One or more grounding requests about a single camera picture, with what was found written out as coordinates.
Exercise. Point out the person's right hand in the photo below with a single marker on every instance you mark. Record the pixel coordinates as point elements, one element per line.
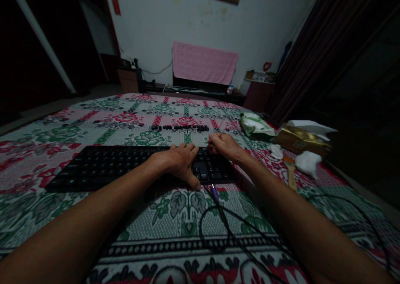
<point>226,144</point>

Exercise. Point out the person's left hand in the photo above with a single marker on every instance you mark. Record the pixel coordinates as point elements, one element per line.
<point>176,162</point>

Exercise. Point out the person's right fingers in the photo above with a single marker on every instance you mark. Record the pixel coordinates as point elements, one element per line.
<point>215,144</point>

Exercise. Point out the person's left thumb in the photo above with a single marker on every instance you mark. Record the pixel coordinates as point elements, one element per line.
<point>193,180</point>

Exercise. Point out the person's left fingers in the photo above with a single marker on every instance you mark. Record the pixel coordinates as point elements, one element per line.
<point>187,147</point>

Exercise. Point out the black computer keyboard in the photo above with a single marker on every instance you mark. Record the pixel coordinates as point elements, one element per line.
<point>103,167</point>

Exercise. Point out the row of loose black keycaps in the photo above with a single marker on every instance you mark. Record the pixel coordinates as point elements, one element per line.
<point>181,128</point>

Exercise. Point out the green plastic packet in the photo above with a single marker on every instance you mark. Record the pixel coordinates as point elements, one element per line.
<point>254,126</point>

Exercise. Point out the dark television stand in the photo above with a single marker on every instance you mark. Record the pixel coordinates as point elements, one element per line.
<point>218,95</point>

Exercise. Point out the floral bedspread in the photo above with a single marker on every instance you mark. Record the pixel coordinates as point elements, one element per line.
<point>168,234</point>

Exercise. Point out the small crumpled white tissue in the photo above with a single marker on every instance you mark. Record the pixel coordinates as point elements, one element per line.
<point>275,151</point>

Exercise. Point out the black television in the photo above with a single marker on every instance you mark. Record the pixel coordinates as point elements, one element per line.
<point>193,84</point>

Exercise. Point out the dark red cabinet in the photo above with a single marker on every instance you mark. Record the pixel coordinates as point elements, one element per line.
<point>258,95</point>

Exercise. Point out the pink towel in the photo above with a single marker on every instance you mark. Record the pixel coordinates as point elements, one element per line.
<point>203,62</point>

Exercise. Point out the gold tissue box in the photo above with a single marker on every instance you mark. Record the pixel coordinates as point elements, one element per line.
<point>300,138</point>

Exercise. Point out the brown bedside cabinet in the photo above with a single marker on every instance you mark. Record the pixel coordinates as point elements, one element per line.
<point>128,79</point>

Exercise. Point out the red heart ornament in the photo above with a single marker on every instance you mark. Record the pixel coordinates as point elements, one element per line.
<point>267,66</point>

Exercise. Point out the large crumpled white tissue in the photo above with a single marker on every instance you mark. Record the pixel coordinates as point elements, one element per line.
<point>307,163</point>

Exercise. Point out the dark curtain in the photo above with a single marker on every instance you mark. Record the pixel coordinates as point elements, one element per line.
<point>315,46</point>

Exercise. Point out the red paper wall strip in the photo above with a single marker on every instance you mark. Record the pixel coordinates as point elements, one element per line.
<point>115,3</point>

